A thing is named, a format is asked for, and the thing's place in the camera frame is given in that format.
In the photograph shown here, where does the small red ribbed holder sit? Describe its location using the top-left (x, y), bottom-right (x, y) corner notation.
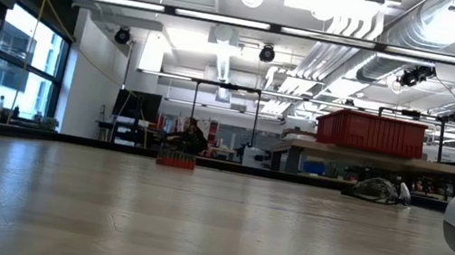
top-left (155, 146), bottom-right (199, 172)

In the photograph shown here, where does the person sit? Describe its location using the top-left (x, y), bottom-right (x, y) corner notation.
top-left (165, 113), bottom-right (214, 158)

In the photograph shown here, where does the yellow cord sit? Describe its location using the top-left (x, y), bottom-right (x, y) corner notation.
top-left (0, 0), bottom-right (171, 148)

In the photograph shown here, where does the black hanging spotlight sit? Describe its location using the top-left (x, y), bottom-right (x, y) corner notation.
top-left (113, 26), bottom-right (133, 47)
top-left (257, 42), bottom-right (278, 65)

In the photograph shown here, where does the red ribbed plastic bin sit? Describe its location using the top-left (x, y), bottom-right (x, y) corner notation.
top-left (312, 104), bottom-right (430, 161)

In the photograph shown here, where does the black monitor desk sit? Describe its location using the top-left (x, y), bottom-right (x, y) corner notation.
top-left (95, 114), bottom-right (165, 151)

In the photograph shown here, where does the black background rig frame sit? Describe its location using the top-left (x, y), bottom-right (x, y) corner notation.
top-left (183, 78), bottom-right (264, 165)

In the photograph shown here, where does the blue box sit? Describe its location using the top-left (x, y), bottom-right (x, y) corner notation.
top-left (301, 159), bottom-right (327, 176)

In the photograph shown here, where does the black computer monitor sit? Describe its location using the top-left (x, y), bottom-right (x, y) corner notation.
top-left (111, 87), bottom-right (164, 125)

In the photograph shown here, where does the white ceiling pipe bundle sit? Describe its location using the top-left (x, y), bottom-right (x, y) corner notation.
top-left (292, 2), bottom-right (386, 93)

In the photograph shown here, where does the wooden workbench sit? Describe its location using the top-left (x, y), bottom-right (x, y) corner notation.
top-left (269, 134), bottom-right (455, 200)

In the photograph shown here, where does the white ceiling air unit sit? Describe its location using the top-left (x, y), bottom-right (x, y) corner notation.
top-left (281, 0), bottom-right (389, 32)

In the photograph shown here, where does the silver round ceiling duct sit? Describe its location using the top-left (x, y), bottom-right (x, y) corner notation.
top-left (380, 0), bottom-right (455, 59)

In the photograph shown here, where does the black ceiling camera cluster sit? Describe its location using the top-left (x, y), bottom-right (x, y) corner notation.
top-left (396, 61), bottom-right (439, 92)

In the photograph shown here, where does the black camera stand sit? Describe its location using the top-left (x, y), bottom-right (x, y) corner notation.
top-left (429, 108), bottom-right (455, 167)

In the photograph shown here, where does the long linear ceiling light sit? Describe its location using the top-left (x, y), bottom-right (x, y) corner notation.
top-left (137, 68), bottom-right (455, 128)
top-left (58, 0), bottom-right (455, 65)

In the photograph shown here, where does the white pedestal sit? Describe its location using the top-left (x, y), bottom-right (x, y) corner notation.
top-left (241, 145), bottom-right (267, 169)

